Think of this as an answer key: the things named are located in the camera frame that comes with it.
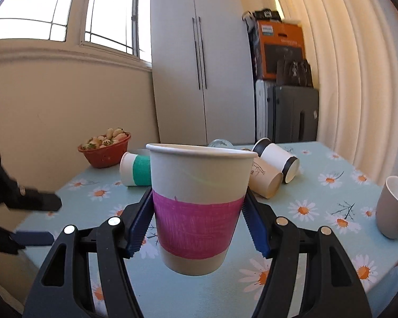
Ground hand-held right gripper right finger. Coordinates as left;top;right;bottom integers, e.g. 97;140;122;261
241;187;374;318

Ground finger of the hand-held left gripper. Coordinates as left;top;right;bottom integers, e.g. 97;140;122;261
18;187;63;212
0;220;55;255

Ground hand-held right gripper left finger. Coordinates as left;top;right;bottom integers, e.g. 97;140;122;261
23;187;156;318

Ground paper cup with pink band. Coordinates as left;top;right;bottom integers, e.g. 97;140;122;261
146;143;259;276

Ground beige printed paper cup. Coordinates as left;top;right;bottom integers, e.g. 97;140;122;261
248;157;284;199

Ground paper cup with green band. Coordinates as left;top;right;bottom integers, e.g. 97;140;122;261
120;152;152;187

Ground white paper cup black rims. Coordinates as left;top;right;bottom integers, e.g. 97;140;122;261
252;137;300;184

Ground daisy print tablecloth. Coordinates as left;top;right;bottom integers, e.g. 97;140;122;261
13;141;398;318

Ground red basket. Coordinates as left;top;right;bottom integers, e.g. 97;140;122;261
78;132;132;168

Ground pile of pale fruits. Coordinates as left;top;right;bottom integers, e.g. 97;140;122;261
81;127;128;149

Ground clear glass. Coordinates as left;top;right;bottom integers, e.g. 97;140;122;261
207;138;234;149

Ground silver suitcase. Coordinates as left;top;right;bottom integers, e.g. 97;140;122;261
255;79;275;142

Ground dark grey suitcase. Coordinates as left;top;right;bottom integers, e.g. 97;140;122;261
267;85;320;144

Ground grey mug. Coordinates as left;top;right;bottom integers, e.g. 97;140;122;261
376;176;398;240

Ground dark handbag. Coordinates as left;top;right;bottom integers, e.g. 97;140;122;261
276;59;314;88

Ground white cabinet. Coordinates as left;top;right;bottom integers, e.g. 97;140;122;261
149;0;256;146

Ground orange cardboard box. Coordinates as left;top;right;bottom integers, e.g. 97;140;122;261
255;20;306;80

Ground cream curtain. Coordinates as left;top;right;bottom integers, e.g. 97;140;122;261
269;0;398;186

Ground window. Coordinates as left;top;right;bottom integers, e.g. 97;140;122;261
0;0;152;64

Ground black bag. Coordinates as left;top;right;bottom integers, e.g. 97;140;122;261
242;8;282;22

